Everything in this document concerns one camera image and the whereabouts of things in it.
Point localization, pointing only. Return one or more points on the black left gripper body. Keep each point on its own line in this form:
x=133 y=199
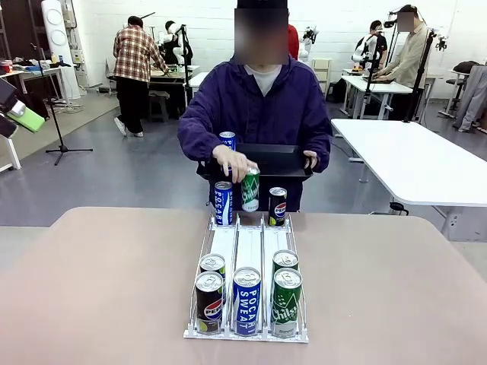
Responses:
x=5 y=95

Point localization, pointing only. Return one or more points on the green left gripper finger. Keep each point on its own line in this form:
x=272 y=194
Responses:
x=28 y=119
x=7 y=125

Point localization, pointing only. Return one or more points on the blue Pocari Sweat can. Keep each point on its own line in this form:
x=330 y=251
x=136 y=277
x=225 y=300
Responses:
x=223 y=205
x=227 y=141
x=246 y=304

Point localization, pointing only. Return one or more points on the green Chilsung cider can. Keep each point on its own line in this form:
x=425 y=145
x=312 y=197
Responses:
x=250 y=194
x=286 y=304
x=285 y=258

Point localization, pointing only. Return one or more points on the black plastic tray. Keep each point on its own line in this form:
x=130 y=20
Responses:
x=274 y=159

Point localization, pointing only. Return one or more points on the person's right forearm purple sleeve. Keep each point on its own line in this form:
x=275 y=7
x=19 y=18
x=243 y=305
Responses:
x=198 y=150

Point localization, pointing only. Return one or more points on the person's left forearm purple sleeve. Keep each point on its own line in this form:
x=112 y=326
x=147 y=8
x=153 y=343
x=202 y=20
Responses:
x=323 y=152

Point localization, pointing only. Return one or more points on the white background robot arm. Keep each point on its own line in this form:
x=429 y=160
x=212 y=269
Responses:
x=363 y=49

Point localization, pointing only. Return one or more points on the person in plaid shirt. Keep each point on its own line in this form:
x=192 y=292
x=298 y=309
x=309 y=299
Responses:
x=133 y=57

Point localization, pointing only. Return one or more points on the person in purple jacket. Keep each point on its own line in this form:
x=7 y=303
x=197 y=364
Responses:
x=266 y=114

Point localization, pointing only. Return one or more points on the person in red top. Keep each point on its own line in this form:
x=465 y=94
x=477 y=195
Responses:
x=293 y=42

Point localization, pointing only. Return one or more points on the person in black shirt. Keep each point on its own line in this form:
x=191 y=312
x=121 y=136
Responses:
x=382 y=45

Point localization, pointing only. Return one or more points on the person in beige shirt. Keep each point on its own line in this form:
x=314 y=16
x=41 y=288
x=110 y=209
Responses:
x=412 y=57

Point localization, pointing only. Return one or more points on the person's right hand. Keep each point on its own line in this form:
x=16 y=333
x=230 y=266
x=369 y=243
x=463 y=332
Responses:
x=234 y=161

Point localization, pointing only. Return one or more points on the person's left hand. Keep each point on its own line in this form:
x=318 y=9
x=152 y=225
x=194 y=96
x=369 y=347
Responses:
x=312 y=157

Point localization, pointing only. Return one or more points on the red cup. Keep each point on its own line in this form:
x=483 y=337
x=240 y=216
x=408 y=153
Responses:
x=7 y=67

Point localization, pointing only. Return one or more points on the black tripod stand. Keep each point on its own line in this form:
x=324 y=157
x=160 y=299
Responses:
x=57 y=133

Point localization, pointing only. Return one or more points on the cluttered white side table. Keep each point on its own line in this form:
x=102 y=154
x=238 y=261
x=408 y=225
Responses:
x=38 y=70

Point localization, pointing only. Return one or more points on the white tower air conditioner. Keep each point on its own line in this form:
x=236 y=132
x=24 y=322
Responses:
x=53 y=38

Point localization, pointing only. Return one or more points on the grey step stool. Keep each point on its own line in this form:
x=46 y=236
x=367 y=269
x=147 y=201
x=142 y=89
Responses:
x=158 y=104

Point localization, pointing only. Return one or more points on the wooden workbench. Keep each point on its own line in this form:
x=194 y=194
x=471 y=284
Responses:
x=173 y=76

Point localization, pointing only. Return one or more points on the white black background robot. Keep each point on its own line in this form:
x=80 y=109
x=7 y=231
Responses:
x=169 y=42

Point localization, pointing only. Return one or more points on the black light stand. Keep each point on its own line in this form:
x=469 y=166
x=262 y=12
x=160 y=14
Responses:
x=186 y=57

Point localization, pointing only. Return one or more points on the black Pepsi can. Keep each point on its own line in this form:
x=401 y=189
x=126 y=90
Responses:
x=212 y=262
x=277 y=209
x=209 y=304

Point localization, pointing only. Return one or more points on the white can dispenser rack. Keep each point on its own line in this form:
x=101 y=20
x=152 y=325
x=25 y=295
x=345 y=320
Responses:
x=249 y=247

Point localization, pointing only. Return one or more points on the black thin tripod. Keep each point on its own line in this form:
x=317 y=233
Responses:
x=369 y=87

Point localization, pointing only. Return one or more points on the white background desk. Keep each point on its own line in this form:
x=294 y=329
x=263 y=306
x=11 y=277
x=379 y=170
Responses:
x=380 y=85

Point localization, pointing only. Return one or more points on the black object under white table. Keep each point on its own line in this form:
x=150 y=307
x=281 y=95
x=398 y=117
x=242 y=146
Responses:
x=398 y=208

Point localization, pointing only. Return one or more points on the large white table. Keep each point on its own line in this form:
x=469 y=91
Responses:
x=411 y=159

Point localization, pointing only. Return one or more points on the black office chair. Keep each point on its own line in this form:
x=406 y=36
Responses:
x=456 y=83

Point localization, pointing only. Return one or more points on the black tripod with camera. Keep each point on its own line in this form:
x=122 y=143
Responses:
x=418 y=83

